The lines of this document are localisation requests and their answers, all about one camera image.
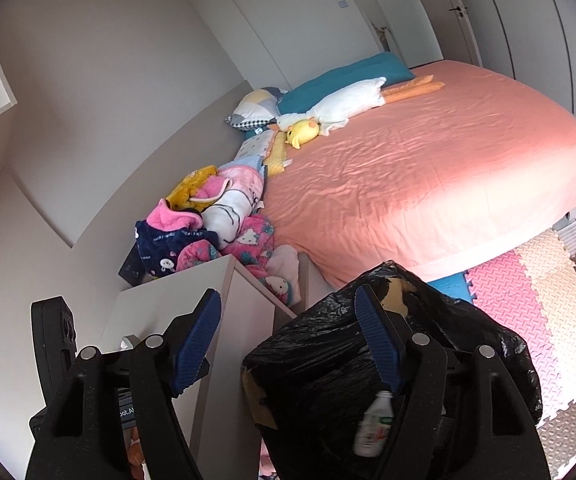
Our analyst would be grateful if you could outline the bed with pink sheet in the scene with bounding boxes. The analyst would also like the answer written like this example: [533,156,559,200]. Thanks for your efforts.
[258,59,576,286]

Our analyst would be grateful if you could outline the pink printed blanket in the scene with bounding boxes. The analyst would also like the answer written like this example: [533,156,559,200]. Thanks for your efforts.
[175,212,276,281]

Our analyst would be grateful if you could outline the teal pillow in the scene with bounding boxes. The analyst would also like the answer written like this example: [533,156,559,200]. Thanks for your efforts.
[277,51,416,116]

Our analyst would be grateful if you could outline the long yellow pillow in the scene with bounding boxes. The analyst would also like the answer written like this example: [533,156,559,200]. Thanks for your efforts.
[264,131,293,177]

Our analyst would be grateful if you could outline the yellow blanket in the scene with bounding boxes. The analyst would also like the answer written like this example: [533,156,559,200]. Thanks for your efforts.
[166,165,219,211]

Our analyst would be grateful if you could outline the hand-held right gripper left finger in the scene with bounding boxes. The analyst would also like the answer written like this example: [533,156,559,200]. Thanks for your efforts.
[24,287,223,480]

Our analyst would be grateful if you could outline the white plastic bottle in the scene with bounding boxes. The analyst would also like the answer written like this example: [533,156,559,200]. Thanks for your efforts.
[353,391,396,458]

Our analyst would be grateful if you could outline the patchwork pillow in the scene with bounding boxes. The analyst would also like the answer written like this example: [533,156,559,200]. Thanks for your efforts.
[225,87,289,132]

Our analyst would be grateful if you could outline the pink and white blanket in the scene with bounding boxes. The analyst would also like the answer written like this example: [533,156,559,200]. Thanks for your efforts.
[188,164,267,251]

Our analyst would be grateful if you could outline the yellow duck plush toy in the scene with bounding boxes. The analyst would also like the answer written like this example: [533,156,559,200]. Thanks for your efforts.
[286,117,323,150]

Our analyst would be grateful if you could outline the foam puzzle floor mat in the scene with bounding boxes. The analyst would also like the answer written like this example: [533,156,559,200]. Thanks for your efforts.
[428,227,576,480]

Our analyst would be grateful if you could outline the navy fleece garment pink lining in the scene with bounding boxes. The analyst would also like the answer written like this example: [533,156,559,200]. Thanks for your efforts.
[133,199,221,281]

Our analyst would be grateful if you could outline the pastel bumper pillow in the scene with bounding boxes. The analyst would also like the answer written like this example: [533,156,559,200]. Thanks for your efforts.
[223,130,279,176]

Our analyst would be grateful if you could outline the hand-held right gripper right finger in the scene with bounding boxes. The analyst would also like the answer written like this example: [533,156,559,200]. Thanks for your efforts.
[355,284,552,480]

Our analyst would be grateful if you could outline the white wardrobe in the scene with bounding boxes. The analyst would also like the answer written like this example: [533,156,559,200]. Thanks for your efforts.
[442,0,576,126]

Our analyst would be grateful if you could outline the white goose plush toy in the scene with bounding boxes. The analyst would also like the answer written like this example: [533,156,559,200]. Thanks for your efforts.
[274,74,447,137]

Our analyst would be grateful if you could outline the black trash bag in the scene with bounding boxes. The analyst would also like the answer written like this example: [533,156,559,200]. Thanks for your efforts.
[240,260,543,480]

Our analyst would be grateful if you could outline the pale pink fleece cloth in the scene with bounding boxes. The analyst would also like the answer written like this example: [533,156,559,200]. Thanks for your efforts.
[263,245,301,306]

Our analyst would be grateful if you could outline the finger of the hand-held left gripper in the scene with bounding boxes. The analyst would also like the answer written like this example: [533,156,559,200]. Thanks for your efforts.
[29,297,78,426]

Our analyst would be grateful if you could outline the white door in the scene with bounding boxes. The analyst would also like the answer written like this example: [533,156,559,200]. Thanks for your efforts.
[403,0,483,68]

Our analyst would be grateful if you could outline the white bedside table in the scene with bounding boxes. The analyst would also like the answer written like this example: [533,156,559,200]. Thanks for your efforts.
[99,254,311,480]

